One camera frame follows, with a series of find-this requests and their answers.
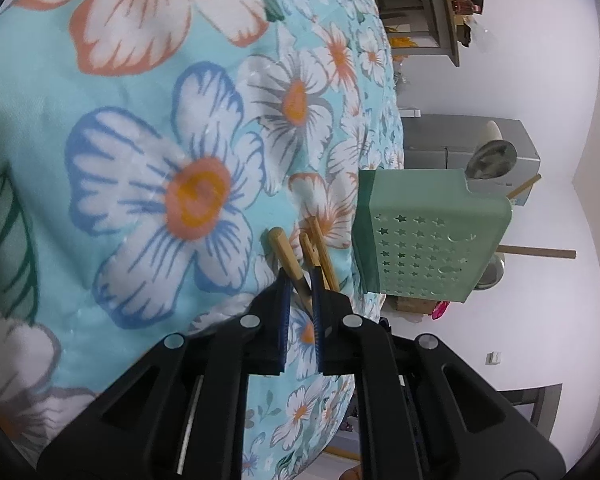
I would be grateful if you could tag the stainless steel ladle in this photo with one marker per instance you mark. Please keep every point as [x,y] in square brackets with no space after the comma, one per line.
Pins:
[490,160]

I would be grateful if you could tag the red liquid plastic bottle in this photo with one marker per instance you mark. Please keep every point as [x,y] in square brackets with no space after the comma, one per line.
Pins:
[462,6]

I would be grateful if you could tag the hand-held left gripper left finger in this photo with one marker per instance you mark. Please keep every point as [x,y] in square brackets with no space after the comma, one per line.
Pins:
[282,320]

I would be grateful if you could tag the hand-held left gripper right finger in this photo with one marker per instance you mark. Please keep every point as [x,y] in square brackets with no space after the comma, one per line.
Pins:
[319,325]

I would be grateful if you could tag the green plastic utensil holder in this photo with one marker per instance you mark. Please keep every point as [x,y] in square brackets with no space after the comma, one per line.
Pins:
[420,240]

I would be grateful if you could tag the silver refrigerator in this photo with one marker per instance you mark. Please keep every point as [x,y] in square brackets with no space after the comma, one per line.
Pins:
[430,135]

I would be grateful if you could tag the yellow plastic bag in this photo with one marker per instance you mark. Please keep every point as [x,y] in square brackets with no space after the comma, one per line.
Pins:
[404,41]

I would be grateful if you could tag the cream plastic rice spoon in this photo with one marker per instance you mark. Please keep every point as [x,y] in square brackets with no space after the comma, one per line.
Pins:
[490,130]

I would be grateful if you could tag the floral light blue blanket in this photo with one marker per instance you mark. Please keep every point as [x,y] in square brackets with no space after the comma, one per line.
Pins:
[130,160]

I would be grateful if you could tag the pink plastic bag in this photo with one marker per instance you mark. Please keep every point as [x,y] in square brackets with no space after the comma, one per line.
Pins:
[440,310]

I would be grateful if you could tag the white wall socket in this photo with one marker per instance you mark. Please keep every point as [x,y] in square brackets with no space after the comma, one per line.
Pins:
[493,357]

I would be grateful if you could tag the white-legged wooden table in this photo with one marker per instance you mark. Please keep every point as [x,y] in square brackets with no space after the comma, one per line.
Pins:
[440,10]

